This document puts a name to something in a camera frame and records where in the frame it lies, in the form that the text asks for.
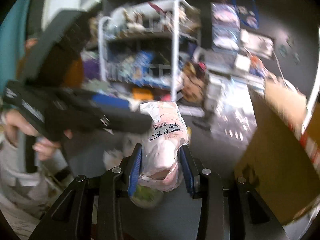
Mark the pink white plastic bag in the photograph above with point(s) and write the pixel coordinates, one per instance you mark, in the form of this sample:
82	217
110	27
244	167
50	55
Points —
160	169

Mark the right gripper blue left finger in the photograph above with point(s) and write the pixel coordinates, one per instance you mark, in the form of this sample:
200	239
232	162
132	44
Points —
133	170

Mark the white wire shelf rack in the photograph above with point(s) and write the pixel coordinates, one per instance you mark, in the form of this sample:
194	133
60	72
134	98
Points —
146	45

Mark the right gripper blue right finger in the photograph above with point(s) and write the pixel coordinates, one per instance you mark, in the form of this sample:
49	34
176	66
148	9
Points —
190	172

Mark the grey sleeve forearm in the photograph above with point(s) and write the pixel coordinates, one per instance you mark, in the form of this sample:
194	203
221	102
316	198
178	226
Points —
33	193

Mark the brown cardboard box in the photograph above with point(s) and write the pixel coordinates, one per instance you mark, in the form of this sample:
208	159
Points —
275	161

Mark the orange small box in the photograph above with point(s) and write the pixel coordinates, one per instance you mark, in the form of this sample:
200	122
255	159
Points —
143	94

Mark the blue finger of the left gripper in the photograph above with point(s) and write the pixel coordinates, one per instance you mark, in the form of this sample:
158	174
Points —
110	101

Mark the stacked plush toy boxes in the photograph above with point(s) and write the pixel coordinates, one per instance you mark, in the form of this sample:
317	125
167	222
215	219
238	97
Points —
225	27

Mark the person's left hand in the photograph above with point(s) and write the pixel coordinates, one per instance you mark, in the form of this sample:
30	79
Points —
14	123

